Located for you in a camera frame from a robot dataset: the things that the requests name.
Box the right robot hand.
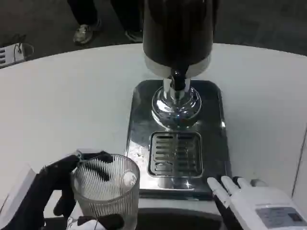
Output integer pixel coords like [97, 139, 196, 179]
[207, 175, 307, 230]

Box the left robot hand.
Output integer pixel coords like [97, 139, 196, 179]
[0, 149, 126, 230]

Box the clear ribbed glass cup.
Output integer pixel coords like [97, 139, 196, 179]
[70, 154, 141, 230]

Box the black robot torso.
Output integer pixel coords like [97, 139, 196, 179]
[138, 207, 225, 230]

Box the steel drip tray grid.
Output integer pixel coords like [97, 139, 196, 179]
[147, 130, 203, 178]

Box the black dispenser tap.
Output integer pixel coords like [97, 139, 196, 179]
[170, 69, 188, 93]

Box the person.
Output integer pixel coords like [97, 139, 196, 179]
[66, 0, 145, 46]

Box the black drink dispenser steel base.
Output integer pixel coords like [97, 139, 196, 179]
[125, 0, 233, 201]

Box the white device with black cable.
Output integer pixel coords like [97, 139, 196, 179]
[0, 35, 35, 69]

